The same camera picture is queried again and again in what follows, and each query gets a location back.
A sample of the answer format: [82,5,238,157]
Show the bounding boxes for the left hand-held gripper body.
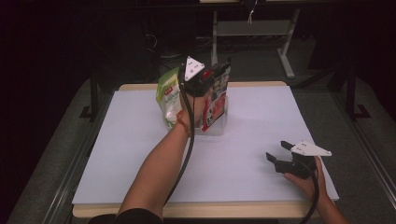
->
[178,56,218,98]

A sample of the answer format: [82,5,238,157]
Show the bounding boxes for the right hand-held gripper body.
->
[275,140,332,180]

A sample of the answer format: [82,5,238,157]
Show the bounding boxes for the white and green food packet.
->
[155,66,185,130]

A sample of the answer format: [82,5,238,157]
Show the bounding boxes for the black and red food packet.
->
[200,57,233,133]

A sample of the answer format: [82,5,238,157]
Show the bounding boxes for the clear plastic container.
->
[162,92,230,137]

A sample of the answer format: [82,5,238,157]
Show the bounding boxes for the person's left hand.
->
[178,91,209,129]

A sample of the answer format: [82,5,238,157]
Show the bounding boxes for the person's right hand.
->
[282,155,329,202]

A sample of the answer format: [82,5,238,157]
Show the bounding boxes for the white table mat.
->
[72,85,341,205]

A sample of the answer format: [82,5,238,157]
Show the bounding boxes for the black metal stand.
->
[345,63,372,121]
[78,68,101,122]

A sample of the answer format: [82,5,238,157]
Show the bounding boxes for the person's black sleeve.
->
[88,207,164,224]

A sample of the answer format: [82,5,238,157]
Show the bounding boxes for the black floor cables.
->
[146,32,217,84]

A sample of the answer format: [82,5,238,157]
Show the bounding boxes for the red string bracelet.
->
[175,109,191,138]

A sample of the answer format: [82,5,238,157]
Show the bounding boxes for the right hand-held gripper black cable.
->
[298,161,320,224]

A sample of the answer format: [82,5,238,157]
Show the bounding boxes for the white metal frame desk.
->
[210,7,302,80]

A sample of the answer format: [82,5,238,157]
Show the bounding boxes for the hanging white cord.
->
[247,0,260,25]

